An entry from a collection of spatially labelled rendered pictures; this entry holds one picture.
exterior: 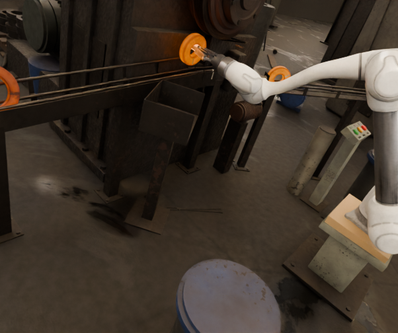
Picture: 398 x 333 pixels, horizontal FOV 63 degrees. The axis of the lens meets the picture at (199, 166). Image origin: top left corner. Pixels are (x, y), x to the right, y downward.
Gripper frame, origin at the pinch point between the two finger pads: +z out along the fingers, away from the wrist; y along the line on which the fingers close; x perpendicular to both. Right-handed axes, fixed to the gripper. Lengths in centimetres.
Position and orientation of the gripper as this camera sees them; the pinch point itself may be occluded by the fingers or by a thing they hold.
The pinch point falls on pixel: (194, 46)
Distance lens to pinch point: 168.9
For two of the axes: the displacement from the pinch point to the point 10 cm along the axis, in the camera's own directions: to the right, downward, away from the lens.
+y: 6.8, -2.5, 6.9
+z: -6.7, -5.9, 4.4
